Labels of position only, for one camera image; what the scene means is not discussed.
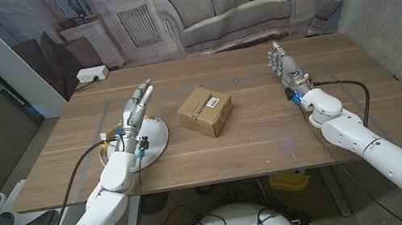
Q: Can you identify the printed living room backdrop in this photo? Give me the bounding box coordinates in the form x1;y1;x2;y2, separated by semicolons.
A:
0;0;392;114

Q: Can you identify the black round floor disc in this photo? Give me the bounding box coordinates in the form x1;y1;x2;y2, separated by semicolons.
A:
139;191;172;217

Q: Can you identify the white power strip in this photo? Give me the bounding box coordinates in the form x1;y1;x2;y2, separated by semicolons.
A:
74;64;111;85

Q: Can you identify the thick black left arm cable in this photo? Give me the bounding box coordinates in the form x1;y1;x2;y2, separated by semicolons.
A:
7;137;133;225

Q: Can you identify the white paper plate gold rim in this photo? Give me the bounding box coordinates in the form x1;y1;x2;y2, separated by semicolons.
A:
94;112;175;178

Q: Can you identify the black power strip cable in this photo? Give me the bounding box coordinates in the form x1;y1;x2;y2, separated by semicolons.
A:
72;75;102;93

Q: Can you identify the yellow object under table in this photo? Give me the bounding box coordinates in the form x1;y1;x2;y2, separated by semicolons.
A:
267;166;312;196

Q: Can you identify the brown cardboard box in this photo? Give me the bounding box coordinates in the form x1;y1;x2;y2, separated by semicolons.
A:
173;81;238;144

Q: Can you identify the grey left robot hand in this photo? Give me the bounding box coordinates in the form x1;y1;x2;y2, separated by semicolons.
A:
104;77;165;156

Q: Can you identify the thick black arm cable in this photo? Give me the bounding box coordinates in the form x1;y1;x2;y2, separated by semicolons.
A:
312;74;375;136
7;137;133;225

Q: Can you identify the grey table leg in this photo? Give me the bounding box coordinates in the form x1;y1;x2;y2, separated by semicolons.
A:
318;162;354;221

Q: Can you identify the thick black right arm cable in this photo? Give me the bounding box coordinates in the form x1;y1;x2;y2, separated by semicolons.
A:
312;74;375;136

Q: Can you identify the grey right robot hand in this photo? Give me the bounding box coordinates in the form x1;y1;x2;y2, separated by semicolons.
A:
263;35;316;101

